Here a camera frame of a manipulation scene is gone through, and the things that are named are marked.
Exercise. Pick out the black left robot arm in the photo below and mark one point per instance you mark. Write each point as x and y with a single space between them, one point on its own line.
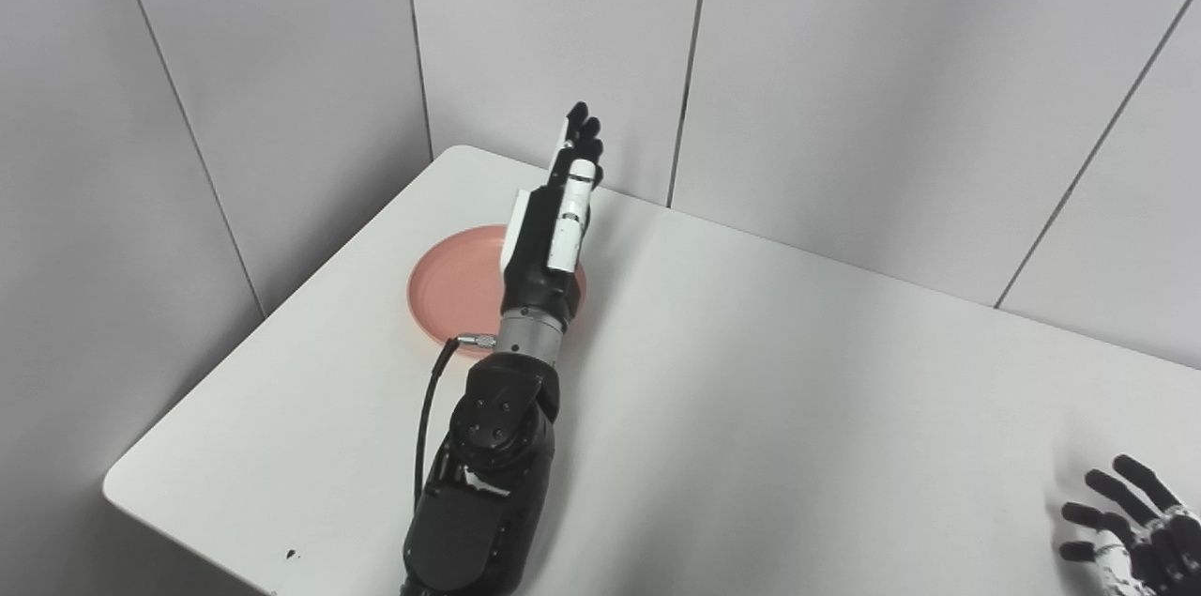
488 474

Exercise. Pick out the pink round plate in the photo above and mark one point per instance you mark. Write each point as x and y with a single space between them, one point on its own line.
455 291

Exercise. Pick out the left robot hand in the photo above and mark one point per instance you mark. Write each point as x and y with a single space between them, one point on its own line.
549 239

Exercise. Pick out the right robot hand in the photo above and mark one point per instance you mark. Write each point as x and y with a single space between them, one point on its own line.
1131 535

